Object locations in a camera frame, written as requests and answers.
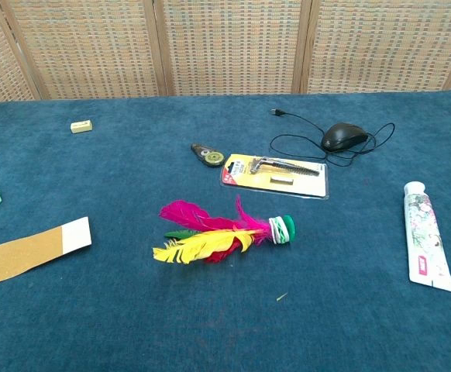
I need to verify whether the pink feathered toy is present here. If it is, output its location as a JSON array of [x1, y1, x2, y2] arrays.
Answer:
[[152, 195, 297, 266]]

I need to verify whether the brown green correction tape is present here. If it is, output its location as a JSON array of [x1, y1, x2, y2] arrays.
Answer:
[[190, 143, 226, 168]]

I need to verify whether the yellow carded tool package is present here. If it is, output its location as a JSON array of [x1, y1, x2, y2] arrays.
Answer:
[[220, 153, 330, 201]]

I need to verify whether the black computer mouse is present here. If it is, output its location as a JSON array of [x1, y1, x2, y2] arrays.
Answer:
[[321, 122, 369, 153]]

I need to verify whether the white floral cream tube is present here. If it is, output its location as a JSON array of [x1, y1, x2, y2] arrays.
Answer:
[[403, 181, 451, 294]]

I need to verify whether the gold and white card strip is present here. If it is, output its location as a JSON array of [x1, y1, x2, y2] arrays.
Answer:
[[0, 216, 93, 290]]

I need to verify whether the cream rectangular eraser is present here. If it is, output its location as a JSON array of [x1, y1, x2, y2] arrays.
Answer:
[[70, 119, 94, 135]]

